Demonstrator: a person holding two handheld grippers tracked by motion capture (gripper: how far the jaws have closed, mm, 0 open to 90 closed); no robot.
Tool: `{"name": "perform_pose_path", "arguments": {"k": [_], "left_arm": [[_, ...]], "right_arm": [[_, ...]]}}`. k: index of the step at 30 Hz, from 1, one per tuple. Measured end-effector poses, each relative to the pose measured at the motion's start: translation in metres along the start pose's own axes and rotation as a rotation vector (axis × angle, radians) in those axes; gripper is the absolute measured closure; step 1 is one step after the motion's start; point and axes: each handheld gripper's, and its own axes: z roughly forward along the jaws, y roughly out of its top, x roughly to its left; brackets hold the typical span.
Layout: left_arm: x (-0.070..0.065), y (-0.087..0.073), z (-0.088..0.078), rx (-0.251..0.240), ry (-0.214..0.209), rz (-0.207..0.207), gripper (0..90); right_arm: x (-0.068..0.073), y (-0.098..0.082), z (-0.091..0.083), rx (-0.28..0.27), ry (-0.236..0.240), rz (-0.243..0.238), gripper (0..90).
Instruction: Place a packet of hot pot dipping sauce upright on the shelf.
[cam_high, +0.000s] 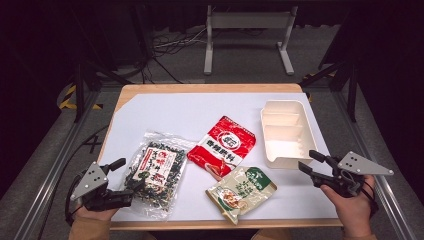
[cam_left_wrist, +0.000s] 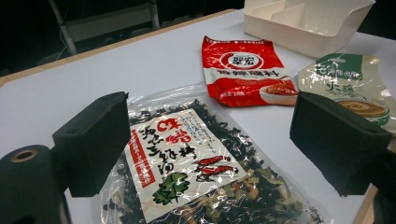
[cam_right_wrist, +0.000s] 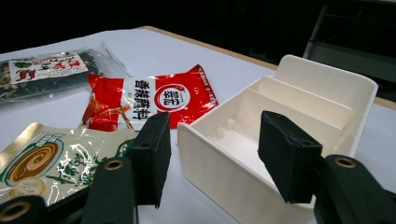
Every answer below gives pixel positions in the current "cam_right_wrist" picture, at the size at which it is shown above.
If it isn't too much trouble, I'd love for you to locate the clear packet of dark greens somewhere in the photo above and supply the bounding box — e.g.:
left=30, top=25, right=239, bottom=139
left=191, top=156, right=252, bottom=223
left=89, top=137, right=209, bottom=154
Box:
left=0, top=41, right=132, bottom=105

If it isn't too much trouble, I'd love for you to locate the white divided plastic box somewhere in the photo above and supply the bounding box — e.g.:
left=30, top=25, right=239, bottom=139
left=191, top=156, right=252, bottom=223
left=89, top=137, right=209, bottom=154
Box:
left=177, top=54, right=379, bottom=224

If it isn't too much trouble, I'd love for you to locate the gold and green packet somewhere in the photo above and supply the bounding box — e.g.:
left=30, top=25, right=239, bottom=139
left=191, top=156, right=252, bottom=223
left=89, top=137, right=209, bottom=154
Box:
left=0, top=121, right=138, bottom=208

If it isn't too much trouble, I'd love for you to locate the grey metal stand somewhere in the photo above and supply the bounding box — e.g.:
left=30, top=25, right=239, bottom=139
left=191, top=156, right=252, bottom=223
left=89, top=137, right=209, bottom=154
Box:
left=303, top=4, right=396, bottom=85

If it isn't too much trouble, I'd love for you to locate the red and white seasoning packet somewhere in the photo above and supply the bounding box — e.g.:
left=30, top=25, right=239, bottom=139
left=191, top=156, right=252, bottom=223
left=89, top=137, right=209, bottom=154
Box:
left=78, top=63, right=219, bottom=133

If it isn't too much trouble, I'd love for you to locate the white table mat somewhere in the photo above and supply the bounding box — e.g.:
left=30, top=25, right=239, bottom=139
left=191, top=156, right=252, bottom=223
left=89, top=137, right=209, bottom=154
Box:
left=0, top=28, right=396, bottom=224

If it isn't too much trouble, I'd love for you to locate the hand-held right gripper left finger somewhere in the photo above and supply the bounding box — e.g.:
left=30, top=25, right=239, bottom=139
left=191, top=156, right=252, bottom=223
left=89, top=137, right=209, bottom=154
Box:
left=82, top=111, right=172, bottom=224

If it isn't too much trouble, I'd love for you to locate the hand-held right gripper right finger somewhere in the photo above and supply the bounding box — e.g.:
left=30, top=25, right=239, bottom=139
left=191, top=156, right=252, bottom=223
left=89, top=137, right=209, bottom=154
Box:
left=257, top=110, right=396, bottom=224

